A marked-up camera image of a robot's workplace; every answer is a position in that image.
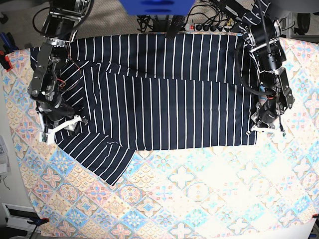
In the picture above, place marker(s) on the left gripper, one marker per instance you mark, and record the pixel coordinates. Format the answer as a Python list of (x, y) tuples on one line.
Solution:
[(267, 113)]

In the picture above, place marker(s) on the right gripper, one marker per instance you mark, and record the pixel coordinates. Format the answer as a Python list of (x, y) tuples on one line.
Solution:
[(52, 115)]

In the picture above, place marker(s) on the navy white striped T-shirt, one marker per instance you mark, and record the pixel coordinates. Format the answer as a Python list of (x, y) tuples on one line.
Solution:
[(145, 92)]

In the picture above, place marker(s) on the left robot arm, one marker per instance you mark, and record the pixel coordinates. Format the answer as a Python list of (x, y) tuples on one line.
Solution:
[(261, 38)]

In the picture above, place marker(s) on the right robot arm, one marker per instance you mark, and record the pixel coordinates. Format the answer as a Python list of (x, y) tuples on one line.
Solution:
[(46, 87)]

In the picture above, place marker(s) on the patterned pastel tablecloth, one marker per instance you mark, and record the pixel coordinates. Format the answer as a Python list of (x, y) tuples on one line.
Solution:
[(208, 192)]

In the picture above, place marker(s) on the white equipment box left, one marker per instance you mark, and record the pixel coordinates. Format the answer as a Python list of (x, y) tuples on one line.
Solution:
[(4, 159)]

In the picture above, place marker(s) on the red black clamp left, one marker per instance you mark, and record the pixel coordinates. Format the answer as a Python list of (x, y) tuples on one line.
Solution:
[(4, 61)]

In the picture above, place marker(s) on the blue orange clamp bottom left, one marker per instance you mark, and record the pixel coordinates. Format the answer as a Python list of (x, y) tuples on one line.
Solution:
[(37, 221)]

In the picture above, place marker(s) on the white power strip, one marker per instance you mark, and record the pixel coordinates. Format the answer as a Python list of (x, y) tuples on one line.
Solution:
[(196, 27)]

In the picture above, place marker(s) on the white vent panel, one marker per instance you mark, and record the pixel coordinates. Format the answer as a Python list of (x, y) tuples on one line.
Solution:
[(17, 217)]

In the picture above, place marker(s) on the blue box overhead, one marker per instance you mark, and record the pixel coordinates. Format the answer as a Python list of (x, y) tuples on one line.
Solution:
[(157, 7)]

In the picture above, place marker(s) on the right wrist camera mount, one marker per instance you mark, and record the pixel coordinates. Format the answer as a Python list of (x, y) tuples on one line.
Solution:
[(47, 134)]

